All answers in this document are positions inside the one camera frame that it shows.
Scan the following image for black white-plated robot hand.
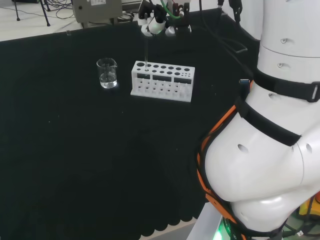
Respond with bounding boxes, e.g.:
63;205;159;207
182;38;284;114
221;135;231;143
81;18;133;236
137;0;177;38

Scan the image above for clear glass rod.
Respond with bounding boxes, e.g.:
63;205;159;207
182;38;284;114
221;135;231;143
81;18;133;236
143;13;149;74

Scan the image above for white test tube rack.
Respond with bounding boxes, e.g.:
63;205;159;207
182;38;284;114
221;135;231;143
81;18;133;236
130;60;196;104

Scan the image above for grey equipment cabinet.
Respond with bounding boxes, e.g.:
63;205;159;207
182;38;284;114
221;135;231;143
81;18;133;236
70;0;124;29

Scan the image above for clear glass beaker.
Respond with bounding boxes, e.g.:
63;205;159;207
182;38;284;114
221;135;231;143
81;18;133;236
96;57;119;89

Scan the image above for black tripod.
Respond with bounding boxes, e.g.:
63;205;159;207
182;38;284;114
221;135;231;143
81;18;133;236
12;0;51;27

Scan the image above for black table cloth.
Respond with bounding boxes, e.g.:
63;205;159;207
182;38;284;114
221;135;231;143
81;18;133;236
0;8;262;238

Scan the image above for yellow stop button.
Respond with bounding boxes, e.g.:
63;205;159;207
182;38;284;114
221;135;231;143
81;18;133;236
298;192;320;221

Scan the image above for green cable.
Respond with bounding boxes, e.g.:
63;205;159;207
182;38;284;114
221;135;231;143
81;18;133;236
161;0;181;20

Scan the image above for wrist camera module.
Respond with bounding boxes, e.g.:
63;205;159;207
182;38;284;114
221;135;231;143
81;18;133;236
173;1;193;34

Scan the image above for black cable coil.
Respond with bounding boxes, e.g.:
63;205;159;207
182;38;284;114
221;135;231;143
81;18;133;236
116;13;136;24

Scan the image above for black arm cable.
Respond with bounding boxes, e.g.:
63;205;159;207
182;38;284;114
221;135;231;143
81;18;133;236
198;0;254;78

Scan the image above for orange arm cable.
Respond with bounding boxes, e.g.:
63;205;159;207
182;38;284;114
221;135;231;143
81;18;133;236
196;104;251;240

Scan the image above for grey metal base plate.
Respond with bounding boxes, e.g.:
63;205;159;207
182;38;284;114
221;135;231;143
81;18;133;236
189;201;225;240

